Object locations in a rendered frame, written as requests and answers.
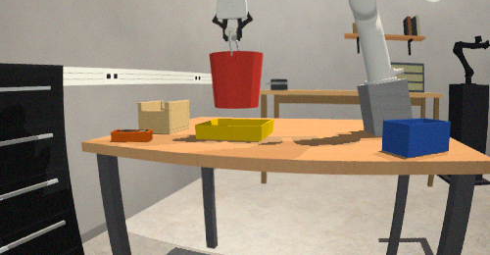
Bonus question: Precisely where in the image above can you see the blue open-top bin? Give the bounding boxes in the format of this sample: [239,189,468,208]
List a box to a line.
[382,118,450,158]

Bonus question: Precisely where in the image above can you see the tan wooden crate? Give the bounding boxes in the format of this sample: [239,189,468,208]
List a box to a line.
[138,101,190,134]

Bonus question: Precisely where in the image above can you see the yellow shallow tray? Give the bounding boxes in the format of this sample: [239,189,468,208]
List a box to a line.
[195,119,274,141]

